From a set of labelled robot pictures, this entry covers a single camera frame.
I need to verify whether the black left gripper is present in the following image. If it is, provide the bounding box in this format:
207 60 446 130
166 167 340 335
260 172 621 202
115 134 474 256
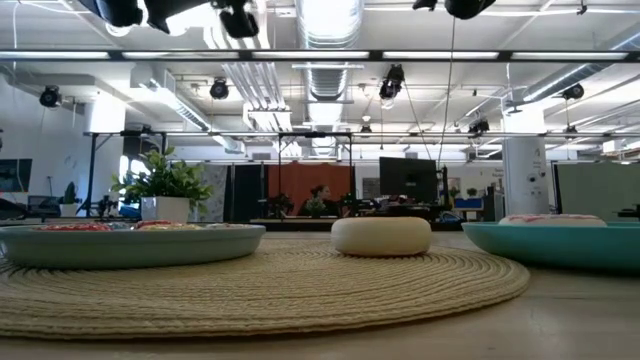
77 0 260 40

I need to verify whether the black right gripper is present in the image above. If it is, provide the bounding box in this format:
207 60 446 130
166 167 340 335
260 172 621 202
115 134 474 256
412 0 497 21

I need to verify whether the cream round macaron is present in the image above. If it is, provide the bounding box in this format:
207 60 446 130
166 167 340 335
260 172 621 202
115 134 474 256
330 216 433 258

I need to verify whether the large pink frosted donut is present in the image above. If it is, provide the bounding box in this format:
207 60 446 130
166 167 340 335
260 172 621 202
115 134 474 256
498 213 609 228

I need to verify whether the black ceiling spotlight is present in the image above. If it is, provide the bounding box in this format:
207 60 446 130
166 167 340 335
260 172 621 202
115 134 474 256
38 84 63 109
467 117 492 136
378 63 406 101
209 76 231 101
561 82 586 102

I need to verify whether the overhead light bar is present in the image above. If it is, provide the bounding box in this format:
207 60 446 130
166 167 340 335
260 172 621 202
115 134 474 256
0 48 640 64

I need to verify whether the black portal stand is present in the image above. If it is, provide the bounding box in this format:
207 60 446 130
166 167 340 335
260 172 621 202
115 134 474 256
277 131 354 221

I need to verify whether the black monitor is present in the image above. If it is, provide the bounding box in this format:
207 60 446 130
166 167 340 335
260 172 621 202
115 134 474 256
378 156 440 204

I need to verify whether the black curtain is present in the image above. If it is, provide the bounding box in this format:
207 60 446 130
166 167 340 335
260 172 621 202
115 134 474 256
223 163 269 224

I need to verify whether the orange-brown partition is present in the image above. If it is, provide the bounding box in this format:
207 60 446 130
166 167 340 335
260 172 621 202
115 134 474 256
266 162 357 217

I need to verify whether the green plant in white pot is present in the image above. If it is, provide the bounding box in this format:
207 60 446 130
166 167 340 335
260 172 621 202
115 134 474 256
110 145 216 225

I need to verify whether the white round pillar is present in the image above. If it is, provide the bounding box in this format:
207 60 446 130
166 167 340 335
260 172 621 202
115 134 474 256
501 102 551 222

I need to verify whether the blue box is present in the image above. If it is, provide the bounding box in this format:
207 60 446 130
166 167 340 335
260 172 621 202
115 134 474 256
453 197 484 212

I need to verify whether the person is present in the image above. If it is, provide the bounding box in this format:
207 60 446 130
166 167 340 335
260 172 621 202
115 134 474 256
298 184 342 218

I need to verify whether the pale green small plant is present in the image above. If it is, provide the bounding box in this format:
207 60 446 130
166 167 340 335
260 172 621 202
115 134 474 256
305 196 327 218

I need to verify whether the small cactus in white pot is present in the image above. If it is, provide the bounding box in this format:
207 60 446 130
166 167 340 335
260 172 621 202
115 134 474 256
58 181 81 219

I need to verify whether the grey-blue plate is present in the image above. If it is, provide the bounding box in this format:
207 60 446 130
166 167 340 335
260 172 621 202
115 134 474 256
0 223 267 271

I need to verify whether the grey-green partition panel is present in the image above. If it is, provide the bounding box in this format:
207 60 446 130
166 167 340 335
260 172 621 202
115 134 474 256
551 160 640 223

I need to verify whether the teal plate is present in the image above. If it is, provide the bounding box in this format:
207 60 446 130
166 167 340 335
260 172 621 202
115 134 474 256
462 221 640 275

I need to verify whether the round woven straw placemat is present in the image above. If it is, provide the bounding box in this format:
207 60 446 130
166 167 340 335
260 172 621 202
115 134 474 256
0 237 531 341

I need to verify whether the silver ceiling duct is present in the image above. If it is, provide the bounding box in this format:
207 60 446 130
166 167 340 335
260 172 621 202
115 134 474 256
294 0 367 159

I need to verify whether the thin hanging black cable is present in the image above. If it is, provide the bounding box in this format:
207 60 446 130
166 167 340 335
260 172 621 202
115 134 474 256
436 14 458 169

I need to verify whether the dark wall picture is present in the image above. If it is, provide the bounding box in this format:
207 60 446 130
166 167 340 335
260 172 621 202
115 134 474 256
0 158 33 194

